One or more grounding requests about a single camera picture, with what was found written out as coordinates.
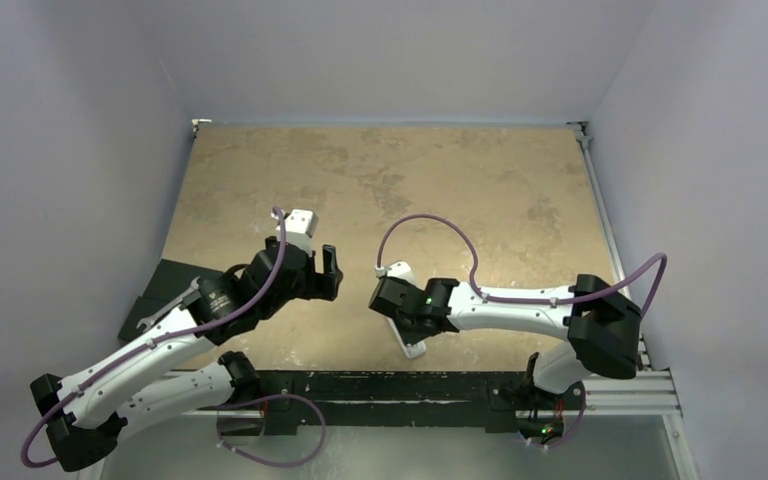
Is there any white remote control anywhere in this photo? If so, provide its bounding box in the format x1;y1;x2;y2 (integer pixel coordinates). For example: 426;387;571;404
388;320;427;360

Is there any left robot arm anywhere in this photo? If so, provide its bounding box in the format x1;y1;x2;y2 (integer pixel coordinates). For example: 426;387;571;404
20;236;343;472

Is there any black foam block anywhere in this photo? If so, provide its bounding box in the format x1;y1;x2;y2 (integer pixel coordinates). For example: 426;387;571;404
117;259;222;346

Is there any silver open-end wrench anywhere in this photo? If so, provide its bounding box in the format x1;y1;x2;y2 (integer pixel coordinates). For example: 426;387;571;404
135;277;200;333

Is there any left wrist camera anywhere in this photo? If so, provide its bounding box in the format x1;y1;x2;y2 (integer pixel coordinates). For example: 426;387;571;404
271;209;319;257

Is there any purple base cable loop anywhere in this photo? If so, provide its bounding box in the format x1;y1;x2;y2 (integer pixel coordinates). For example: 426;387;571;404
215;389;327;469

